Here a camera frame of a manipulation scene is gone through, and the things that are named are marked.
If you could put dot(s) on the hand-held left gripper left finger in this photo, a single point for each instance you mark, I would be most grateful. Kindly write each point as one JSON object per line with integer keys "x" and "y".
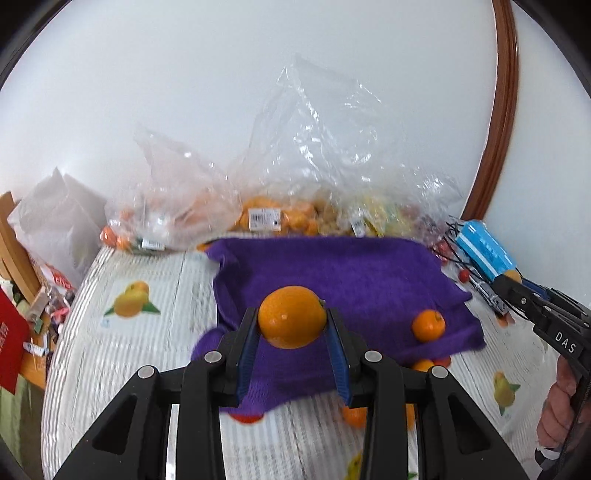
{"x": 247, "y": 350}

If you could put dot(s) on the clear bag of tangerines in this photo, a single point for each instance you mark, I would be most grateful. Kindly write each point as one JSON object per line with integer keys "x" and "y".
{"x": 180, "y": 203}

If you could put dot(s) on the red packet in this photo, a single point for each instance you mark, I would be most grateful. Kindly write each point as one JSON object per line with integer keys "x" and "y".
{"x": 11, "y": 341}

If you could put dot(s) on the brown wooden frame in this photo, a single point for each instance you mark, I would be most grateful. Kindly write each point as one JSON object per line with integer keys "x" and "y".
{"x": 501, "y": 115}

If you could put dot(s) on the white plastic bag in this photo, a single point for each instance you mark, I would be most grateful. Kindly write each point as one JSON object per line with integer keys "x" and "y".
{"x": 55, "y": 217}

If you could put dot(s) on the clear bag of oranges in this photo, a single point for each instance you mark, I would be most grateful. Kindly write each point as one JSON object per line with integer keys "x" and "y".
{"x": 295, "y": 152}

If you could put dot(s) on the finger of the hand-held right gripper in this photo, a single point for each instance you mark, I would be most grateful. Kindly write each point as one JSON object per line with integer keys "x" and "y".
{"x": 570, "y": 304}
{"x": 519, "y": 295}

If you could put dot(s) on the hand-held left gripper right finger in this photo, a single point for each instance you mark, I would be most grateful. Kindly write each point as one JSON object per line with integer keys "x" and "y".
{"x": 336, "y": 350}

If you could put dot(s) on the small orange with stem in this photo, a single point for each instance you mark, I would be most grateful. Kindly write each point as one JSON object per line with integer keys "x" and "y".
{"x": 428, "y": 326}

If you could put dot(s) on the purple towel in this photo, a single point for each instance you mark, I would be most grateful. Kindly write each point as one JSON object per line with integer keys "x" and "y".
{"x": 346, "y": 277}

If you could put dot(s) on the round orange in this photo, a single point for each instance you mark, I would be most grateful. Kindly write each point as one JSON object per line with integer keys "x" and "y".
{"x": 291, "y": 318}

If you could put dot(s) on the pile of small packets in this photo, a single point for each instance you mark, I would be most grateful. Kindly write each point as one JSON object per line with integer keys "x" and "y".
{"x": 48, "y": 300}

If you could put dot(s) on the clear bag of yellow fruit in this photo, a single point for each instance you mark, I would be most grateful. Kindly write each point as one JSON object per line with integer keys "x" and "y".
{"x": 397, "y": 203}

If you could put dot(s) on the cherry tomato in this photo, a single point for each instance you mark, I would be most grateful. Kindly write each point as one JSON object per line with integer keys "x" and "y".
{"x": 464, "y": 276}

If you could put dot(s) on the person's right hand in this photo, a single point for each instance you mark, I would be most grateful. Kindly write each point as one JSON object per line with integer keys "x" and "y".
{"x": 556, "y": 406}

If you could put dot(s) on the blue and white box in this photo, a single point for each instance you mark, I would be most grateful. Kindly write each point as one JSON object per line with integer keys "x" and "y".
{"x": 485, "y": 249}

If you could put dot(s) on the fruit print tablecloth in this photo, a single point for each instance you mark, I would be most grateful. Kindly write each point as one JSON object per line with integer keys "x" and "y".
{"x": 138, "y": 360}

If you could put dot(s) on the green cloth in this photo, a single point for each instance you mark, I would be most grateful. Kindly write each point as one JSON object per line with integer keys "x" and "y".
{"x": 16, "y": 424}

